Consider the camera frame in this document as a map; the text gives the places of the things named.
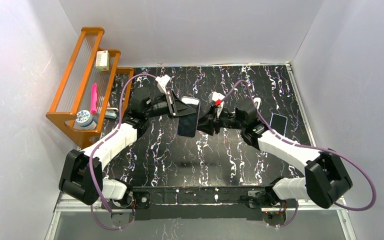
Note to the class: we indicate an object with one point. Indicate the white and red box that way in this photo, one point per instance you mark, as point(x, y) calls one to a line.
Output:
point(102, 61)

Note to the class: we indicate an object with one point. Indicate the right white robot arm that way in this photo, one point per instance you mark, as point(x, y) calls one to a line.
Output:
point(325, 178)

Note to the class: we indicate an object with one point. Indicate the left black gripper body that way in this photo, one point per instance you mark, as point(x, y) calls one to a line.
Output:
point(172, 106)

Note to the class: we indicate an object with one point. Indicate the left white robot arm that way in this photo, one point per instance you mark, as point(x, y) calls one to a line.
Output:
point(82, 174)

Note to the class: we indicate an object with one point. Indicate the phone in light blue case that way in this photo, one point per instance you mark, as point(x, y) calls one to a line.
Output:
point(279, 123)

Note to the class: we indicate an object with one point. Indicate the purple phone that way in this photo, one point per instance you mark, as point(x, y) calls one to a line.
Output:
point(187, 125)

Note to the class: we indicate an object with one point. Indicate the teal and white stapler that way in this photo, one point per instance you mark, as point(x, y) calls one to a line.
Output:
point(111, 113)

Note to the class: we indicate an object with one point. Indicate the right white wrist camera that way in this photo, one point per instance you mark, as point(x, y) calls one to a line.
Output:
point(217, 99)

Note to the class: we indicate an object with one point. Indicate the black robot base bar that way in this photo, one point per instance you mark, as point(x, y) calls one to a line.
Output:
point(204, 202)

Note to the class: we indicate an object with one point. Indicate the orange wooden shelf rack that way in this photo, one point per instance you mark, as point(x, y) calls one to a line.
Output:
point(75, 89)

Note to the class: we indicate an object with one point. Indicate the pink highlighter marker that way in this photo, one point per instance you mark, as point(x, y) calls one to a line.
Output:
point(93, 98)

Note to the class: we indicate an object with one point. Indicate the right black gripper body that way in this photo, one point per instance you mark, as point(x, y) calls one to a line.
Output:
point(215, 118)

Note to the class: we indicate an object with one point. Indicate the clear magsafe phone case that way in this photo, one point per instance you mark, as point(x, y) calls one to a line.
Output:
point(192, 102)

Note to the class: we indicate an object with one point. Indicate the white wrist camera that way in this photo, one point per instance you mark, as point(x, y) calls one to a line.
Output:
point(217, 99)
point(162, 82)

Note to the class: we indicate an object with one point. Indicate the blue and white tape roll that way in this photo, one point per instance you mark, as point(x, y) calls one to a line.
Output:
point(85, 120)

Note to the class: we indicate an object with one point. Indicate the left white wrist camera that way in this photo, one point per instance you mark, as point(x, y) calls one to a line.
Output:
point(162, 82)

